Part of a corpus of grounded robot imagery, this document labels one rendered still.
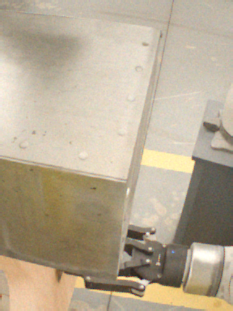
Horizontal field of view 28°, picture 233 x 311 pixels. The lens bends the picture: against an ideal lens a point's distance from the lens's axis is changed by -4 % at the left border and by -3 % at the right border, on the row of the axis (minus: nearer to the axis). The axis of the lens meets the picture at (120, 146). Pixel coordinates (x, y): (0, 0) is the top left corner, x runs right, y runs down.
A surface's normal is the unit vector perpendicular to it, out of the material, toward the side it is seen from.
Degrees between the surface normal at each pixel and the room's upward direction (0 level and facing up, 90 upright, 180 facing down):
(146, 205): 0
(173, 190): 0
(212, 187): 90
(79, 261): 90
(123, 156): 0
